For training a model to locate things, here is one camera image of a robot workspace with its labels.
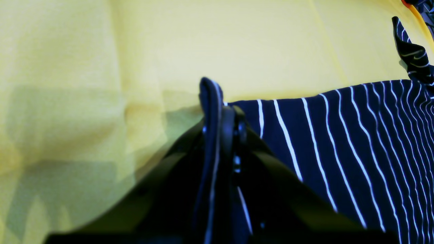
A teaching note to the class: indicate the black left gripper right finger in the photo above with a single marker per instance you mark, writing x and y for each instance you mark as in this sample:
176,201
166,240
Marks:
277,207

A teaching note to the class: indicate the navy white striped T-shirt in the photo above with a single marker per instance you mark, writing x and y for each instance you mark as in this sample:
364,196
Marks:
367,150

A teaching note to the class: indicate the yellow table cloth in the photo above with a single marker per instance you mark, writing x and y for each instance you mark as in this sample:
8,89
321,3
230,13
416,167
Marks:
93,92

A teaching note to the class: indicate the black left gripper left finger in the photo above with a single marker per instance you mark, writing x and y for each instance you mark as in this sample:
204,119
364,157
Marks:
158,210

